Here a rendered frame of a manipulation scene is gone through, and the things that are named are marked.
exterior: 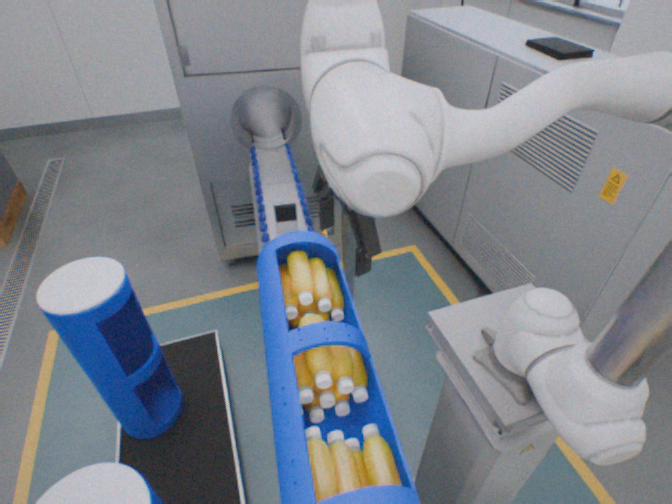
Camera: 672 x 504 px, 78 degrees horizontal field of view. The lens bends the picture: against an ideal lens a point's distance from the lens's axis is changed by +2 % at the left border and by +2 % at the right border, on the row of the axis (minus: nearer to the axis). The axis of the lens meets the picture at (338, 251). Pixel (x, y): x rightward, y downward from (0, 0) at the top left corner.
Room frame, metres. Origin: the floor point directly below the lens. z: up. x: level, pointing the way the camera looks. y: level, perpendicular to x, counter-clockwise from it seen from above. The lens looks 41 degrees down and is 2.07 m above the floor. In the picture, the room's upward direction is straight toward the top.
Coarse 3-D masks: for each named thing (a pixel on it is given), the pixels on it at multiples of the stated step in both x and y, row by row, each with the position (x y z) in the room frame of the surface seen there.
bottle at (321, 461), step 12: (312, 444) 0.43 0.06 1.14; (324, 444) 0.43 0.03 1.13; (312, 456) 0.40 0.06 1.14; (324, 456) 0.40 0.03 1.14; (312, 468) 0.38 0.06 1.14; (324, 468) 0.38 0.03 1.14; (324, 480) 0.35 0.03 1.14; (336, 480) 0.36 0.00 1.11; (324, 492) 0.33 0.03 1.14; (336, 492) 0.33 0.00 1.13
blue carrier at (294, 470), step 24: (288, 240) 1.04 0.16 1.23; (312, 240) 1.04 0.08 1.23; (264, 264) 0.98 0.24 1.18; (336, 264) 1.08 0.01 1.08; (264, 288) 0.89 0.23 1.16; (264, 312) 0.81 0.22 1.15; (264, 336) 0.74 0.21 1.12; (288, 336) 0.67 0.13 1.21; (312, 336) 0.65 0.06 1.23; (336, 336) 0.66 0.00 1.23; (360, 336) 0.70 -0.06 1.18; (288, 360) 0.60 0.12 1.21; (288, 384) 0.54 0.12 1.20; (288, 408) 0.48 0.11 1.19; (360, 408) 0.59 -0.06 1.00; (384, 408) 0.53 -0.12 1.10; (288, 432) 0.43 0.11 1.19; (360, 432) 0.53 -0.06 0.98; (384, 432) 0.50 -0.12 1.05; (288, 456) 0.38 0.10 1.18; (288, 480) 0.34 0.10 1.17; (312, 480) 0.33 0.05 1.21; (408, 480) 0.36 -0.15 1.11
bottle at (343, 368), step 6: (336, 348) 0.68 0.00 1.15; (342, 348) 0.68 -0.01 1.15; (348, 348) 0.69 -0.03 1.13; (336, 354) 0.66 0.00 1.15; (342, 354) 0.66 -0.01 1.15; (348, 354) 0.66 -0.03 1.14; (336, 360) 0.64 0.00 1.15; (342, 360) 0.64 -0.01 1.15; (348, 360) 0.64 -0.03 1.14; (336, 366) 0.62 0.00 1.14; (342, 366) 0.62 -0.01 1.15; (348, 366) 0.63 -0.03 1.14; (336, 372) 0.61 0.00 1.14; (342, 372) 0.61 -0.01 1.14; (348, 372) 0.61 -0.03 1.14; (336, 378) 0.60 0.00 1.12; (342, 378) 0.60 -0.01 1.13; (348, 378) 0.60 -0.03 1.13
